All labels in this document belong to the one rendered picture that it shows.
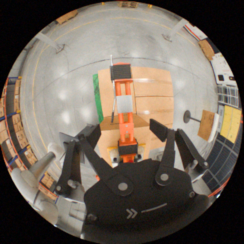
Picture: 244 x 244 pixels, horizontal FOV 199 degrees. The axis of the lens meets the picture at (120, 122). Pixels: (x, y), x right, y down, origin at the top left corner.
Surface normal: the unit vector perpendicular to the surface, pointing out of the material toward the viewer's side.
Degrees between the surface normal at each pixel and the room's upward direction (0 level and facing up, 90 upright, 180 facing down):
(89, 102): 0
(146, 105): 0
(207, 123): 90
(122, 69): 0
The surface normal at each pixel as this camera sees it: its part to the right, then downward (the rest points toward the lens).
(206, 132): -1.00, -0.01
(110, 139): 0.03, 0.29
